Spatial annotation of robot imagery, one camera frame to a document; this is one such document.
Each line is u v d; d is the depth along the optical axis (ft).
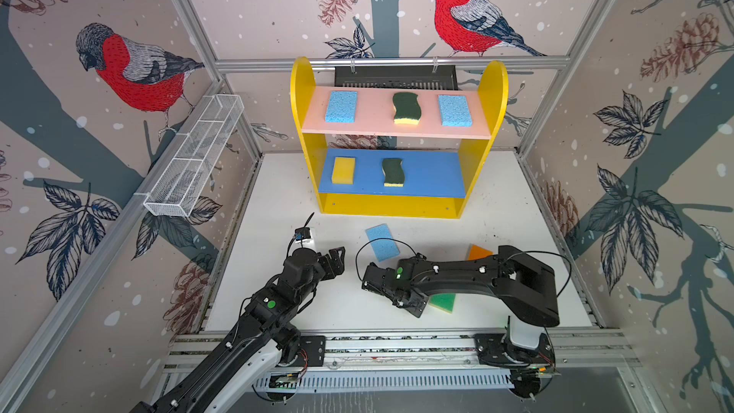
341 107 2.45
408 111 2.39
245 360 1.67
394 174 3.06
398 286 1.92
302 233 2.26
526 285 1.57
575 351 2.47
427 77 3.07
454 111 2.40
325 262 2.25
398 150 4.14
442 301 2.67
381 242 2.40
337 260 2.34
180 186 2.33
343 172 3.06
